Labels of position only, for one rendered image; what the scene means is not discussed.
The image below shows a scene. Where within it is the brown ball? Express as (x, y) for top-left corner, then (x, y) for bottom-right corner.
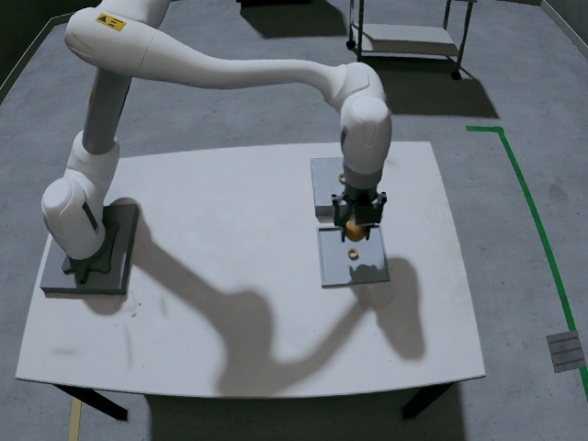
(345, 220), (367, 242)

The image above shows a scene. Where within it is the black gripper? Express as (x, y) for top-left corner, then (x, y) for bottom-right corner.
(332, 182), (388, 243)

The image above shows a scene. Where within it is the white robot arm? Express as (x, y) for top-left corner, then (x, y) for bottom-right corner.
(41, 0), (392, 283)

